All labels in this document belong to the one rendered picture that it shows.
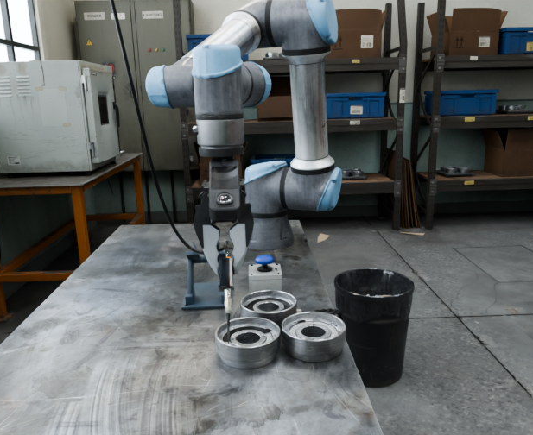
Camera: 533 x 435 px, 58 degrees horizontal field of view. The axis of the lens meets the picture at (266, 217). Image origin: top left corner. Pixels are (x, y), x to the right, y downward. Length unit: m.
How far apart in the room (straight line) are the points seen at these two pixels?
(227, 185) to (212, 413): 0.32
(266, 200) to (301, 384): 0.67
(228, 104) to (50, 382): 0.49
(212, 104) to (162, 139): 3.88
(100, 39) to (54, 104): 1.80
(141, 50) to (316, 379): 4.12
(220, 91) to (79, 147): 2.31
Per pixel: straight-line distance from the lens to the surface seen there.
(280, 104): 4.25
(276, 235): 1.32
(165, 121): 4.61
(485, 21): 4.73
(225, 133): 0.75
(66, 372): 0.85
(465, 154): 5.26
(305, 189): 1.26
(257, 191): 1.31
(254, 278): 1.02
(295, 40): 1.18
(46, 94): 3.05
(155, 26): 4.65
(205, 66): 0.75
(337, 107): 4.35
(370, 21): 4.40
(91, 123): 2.99
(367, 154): 4.94
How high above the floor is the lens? 1.21
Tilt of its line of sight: 14 degrees down
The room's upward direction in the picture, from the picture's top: 1 degrees counter-clockwise
